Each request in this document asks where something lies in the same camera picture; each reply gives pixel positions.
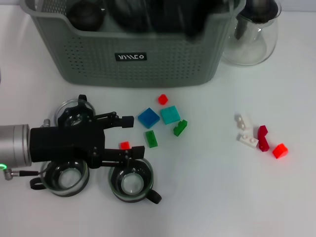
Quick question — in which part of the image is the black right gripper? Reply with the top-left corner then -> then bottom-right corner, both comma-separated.
112,0 -> 224,44

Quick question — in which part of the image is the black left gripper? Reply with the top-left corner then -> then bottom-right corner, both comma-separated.
29,111 -> 146,169

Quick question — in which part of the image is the glass teacup with black handle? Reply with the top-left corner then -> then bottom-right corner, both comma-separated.
29,159 -> 90,198
53,94 -> 98,129
108,158 -> 162,205

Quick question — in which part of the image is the grey perforated plastic storage basket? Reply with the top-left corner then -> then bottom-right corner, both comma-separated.
19,0 -> 247,89

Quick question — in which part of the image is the orange-red sloped toy block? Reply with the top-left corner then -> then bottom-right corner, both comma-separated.
272,143 -> 289,159

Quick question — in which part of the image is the green rectangular toy brick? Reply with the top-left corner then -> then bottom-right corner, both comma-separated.
145,130 -> 158,149

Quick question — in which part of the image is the blue square toy tile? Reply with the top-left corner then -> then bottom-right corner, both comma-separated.
137,107 -> 160,129

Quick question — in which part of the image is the cyan square toy tile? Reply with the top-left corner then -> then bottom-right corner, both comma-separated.
159,105 -> 181,125

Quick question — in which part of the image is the green stepped toy brick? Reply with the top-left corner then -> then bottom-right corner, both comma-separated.
173,119 -> 188,137

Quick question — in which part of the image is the dark brown clay teapot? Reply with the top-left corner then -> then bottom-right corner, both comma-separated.
66,0 -> 109,32

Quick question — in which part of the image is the clear glass carafe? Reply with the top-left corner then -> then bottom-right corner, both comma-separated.
221,0 -> 282,67

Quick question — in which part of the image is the black carafe lid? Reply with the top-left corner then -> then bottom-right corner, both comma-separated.
243,0 -> 278,24

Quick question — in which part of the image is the white toy brick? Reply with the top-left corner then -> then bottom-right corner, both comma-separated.
237,133 -> 259,149
234,114 -> 254,130

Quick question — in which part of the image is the dark red toy brick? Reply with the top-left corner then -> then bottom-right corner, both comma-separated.
257,124 -> 270,152

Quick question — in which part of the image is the left gripper cable plug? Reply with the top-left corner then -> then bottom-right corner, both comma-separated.
1,167 -> 42,181

